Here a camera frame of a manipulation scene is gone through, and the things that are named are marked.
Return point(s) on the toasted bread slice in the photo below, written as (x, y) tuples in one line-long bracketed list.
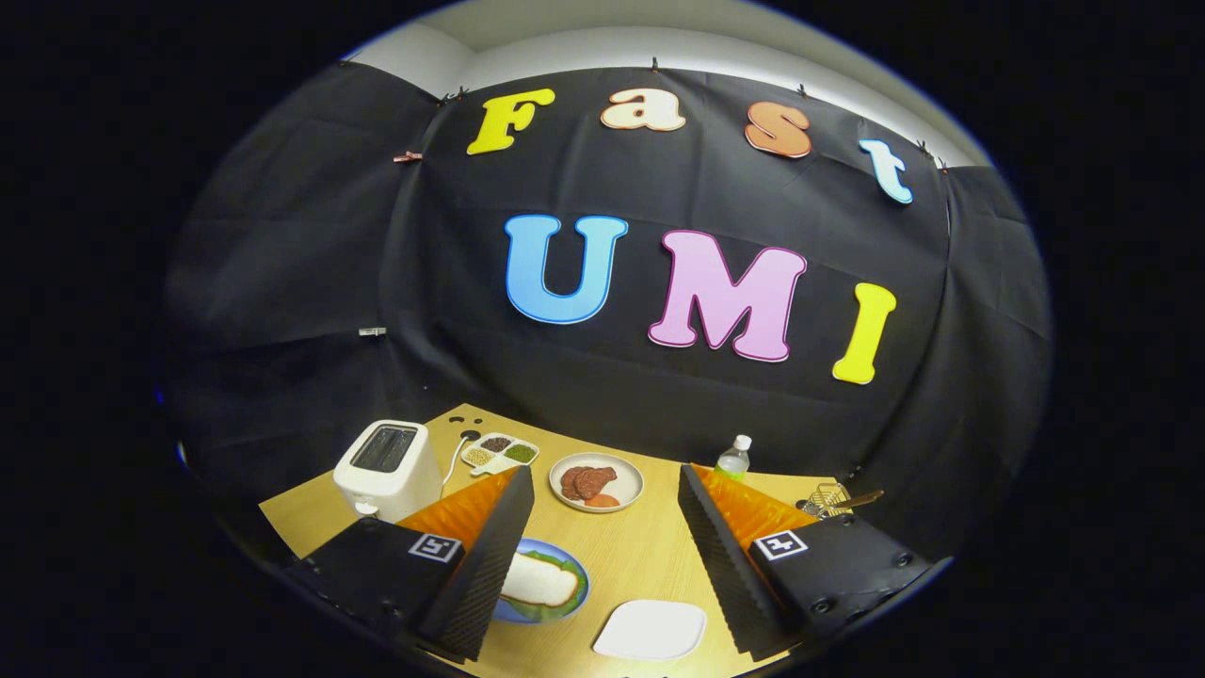
[(541, 579)]

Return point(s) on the green lettuce leaf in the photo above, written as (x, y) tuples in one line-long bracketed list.
[(541, 612)]

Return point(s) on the red tomato slice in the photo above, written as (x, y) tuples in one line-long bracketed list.
[(602, 501)]

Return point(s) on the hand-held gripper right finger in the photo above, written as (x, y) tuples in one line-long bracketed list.
[(725, 574)]

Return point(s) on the white divided grain dish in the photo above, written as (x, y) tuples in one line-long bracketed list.
[(497, 464)]

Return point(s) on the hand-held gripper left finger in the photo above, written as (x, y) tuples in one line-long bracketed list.
[(490, 574)]

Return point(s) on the black backdrop cloth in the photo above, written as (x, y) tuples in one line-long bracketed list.
[(424, 282)]

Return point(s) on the white round plate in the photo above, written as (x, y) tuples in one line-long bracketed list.
[(629, 480)]

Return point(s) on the white toaster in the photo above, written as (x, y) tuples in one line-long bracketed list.
[(395, 490)]

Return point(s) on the blue round plate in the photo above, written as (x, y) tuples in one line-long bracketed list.
[(555, 548)]

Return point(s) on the brown meat patty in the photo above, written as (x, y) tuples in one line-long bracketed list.
[(598, 480), (570, 485)]

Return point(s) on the white square plate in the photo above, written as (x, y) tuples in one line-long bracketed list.
[(650, 629)]

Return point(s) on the green label drink bottle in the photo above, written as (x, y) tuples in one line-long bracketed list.
[(732, 461)]

